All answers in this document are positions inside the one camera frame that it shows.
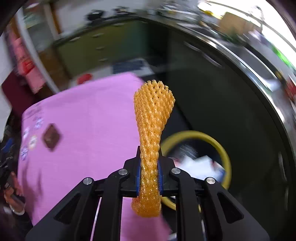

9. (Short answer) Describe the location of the cardboard box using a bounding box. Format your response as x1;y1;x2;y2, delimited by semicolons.
219;11;255;35

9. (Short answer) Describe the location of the orange foam fruit net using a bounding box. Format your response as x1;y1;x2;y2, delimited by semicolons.
131;80;176;218

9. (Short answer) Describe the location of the brown square packet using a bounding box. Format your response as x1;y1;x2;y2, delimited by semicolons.
42;123;63;152

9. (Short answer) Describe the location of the yellow-rimmed dark bin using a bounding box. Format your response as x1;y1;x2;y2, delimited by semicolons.
159;130;232;211

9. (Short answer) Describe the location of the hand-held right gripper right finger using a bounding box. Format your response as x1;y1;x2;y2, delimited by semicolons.
157;156;270;241

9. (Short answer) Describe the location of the pink floral tablecloth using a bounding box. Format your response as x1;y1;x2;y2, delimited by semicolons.
17;72;173;241

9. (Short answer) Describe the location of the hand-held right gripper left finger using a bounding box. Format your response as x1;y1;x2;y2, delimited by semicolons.
25;146;142;241

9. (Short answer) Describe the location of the green cabinet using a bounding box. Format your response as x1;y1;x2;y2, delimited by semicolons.
54;21;148;79

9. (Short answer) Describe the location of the small red item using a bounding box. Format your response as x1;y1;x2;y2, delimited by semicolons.
77;74;93;85

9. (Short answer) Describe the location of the white crumpled paper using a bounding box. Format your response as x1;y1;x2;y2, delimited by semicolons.
180;155;223;179

